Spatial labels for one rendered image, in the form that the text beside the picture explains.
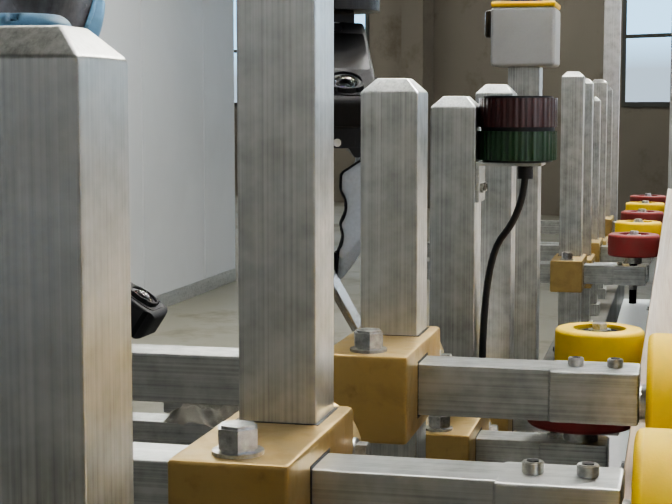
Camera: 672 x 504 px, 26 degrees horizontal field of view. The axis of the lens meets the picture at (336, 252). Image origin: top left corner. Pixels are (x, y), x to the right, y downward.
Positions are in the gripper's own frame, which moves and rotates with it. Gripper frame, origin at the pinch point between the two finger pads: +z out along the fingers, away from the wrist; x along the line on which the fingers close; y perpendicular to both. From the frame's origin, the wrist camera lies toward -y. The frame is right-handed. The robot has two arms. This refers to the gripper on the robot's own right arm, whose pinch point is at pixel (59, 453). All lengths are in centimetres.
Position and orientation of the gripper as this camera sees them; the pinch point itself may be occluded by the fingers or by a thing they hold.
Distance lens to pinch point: 121.8
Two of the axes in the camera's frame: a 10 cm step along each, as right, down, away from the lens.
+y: -9.7, -0.3, 2.3
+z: 0.0, 9.9, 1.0
